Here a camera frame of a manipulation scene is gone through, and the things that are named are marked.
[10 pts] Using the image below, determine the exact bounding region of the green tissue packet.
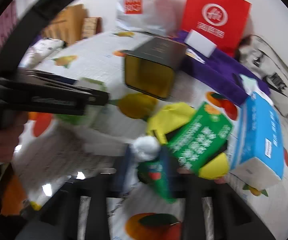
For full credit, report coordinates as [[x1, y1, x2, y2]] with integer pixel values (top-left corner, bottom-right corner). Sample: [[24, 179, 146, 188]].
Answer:
[[54, 77, 107, 128]]

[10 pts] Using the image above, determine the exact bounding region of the white spotted pillow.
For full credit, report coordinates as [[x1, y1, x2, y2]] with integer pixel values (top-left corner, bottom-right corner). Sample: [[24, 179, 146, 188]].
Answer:
[[19, 38, 66, 68]]

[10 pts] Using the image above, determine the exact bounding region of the purple towel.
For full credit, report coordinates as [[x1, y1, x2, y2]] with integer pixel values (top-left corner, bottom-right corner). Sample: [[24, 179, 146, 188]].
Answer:
[[170, 30, 270, 107]]

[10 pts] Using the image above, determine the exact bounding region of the white plastic shopping bag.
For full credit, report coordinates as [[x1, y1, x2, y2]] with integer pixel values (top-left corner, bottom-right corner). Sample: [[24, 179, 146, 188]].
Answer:
[[115, 0, 184, 37]]

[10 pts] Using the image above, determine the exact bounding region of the black tin box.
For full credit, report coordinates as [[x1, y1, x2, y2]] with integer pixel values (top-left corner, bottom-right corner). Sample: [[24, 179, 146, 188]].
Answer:
[[124, 37, 187, 100]]

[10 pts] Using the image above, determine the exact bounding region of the grey waist bag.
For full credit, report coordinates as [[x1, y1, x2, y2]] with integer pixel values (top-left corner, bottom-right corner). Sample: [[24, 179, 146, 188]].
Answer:
[[236, 35, 288, 117]]

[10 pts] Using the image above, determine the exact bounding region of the person's left hand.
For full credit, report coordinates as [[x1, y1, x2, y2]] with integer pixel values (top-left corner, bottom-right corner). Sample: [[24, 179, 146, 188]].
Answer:
[[0, 111, 28, 165]]

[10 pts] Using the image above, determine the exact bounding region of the blue tissue pack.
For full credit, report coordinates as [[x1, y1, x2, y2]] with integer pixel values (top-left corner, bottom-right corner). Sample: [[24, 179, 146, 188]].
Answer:
[[230, 91, 284, 190]]

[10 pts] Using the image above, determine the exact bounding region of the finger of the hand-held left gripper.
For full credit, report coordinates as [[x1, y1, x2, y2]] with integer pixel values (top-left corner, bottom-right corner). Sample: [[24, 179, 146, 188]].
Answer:
[[0, 84, 109, 117], [17, 69, 79, 86]]

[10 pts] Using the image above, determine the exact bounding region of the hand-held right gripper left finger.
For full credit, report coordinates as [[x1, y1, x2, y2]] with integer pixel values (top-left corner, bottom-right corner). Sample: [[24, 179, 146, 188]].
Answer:
[[14, 146, 134, 240]]

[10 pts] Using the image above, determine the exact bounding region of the brown framed board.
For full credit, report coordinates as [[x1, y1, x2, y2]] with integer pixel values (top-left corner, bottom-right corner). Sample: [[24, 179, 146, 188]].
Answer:
[[80, 17, 102, 39]]

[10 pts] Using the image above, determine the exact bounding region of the green wet wipe packet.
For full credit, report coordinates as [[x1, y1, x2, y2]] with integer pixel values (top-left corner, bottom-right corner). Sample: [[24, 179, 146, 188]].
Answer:
[[138, 101, 234, 203]]

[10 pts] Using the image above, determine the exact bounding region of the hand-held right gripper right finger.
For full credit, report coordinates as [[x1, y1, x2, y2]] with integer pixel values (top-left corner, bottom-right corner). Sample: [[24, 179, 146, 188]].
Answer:
[[159, 152, 275, 240]]

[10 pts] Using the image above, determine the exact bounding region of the pink patterned cloth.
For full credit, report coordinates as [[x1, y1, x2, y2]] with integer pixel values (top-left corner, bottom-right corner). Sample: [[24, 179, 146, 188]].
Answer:
[[0, 1, 18, 55]]

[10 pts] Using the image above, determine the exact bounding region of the white sponge block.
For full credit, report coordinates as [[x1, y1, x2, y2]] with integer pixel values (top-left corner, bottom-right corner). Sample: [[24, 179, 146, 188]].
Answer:
[[184, 29, 218, 57]]

